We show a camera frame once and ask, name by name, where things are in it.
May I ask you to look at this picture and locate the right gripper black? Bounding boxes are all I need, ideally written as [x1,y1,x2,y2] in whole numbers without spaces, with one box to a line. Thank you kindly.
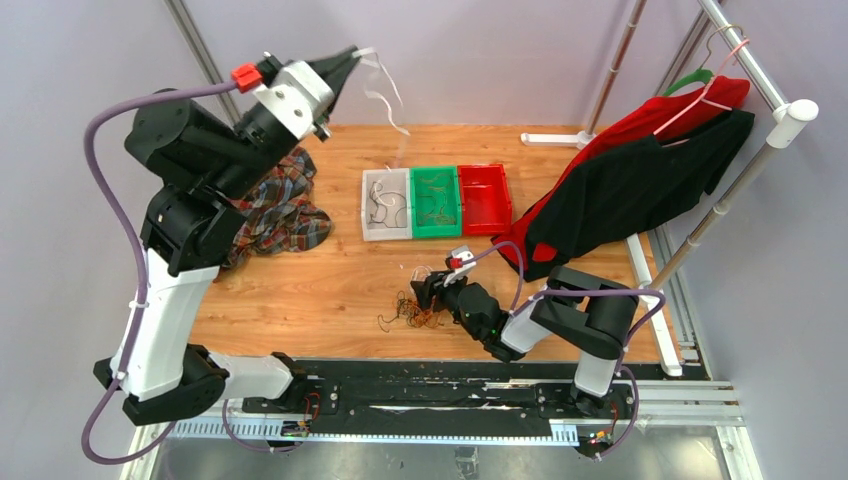
[412,270,484,342]

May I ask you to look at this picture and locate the cable pile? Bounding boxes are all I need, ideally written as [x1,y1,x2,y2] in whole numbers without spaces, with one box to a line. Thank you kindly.
[376,264,448,334]

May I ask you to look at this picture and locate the white cable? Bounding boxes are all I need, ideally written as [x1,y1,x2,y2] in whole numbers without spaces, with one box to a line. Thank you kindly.
[352,47,412,200]

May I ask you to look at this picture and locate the orange cable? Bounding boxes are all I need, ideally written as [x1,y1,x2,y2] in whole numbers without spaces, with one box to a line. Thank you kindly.
[413,172,460,230]

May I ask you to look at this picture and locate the black cable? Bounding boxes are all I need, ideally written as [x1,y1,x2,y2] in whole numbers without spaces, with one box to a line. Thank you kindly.
[367,188,409,230]

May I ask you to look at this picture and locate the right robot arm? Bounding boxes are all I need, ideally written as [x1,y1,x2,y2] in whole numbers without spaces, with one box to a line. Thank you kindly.
[410,266,639,417]

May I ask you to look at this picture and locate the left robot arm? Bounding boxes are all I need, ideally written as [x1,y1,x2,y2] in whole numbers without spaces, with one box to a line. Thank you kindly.
[83,46,361,426]

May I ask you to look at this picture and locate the green bin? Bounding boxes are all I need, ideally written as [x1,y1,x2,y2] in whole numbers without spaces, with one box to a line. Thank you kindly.
[410,166,462,239]

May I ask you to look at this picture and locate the white bin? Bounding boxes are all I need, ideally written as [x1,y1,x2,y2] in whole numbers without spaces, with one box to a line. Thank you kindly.
[360,168,412,242]

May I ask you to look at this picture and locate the red bin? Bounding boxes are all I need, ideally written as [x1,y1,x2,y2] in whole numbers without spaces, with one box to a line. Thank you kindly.
[457,164,513,236]

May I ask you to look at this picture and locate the plaid cloth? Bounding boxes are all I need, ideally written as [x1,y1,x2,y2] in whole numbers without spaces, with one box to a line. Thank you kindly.
[221,147,333,271]

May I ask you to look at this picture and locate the black garment on hanger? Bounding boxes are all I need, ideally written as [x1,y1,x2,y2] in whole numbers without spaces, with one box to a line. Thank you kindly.
[524,109,755,269]

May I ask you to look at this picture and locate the red garment on hanger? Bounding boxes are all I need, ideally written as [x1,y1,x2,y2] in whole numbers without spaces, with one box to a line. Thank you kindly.
[491,75,751,281]

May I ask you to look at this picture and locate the green hanger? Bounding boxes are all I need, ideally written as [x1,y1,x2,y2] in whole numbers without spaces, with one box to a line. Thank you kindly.
[662,68,714,97]

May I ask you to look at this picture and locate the pink hanger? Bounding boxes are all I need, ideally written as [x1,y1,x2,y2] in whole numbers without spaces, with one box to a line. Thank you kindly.
[653,24,749,137]

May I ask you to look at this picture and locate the clothes rack metal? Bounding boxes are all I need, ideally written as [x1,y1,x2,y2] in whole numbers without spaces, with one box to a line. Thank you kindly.
[519,0,821,379]

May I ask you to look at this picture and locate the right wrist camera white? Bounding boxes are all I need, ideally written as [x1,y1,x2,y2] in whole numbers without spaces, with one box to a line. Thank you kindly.
[443,245,476,286]

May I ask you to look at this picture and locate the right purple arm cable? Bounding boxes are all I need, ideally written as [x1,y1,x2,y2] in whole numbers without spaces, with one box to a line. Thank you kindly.
[457,241,666,372]

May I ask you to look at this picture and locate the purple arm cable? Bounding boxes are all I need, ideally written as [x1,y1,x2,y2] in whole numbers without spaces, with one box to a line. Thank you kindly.
[80,62,260,466]
[457,241,666,372]

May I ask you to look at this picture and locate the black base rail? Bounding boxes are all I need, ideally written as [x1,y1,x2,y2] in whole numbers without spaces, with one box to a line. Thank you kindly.
[236,359,636,440]

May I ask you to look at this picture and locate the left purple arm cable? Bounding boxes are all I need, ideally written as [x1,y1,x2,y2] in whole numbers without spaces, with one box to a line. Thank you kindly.
[80,62,260,466]

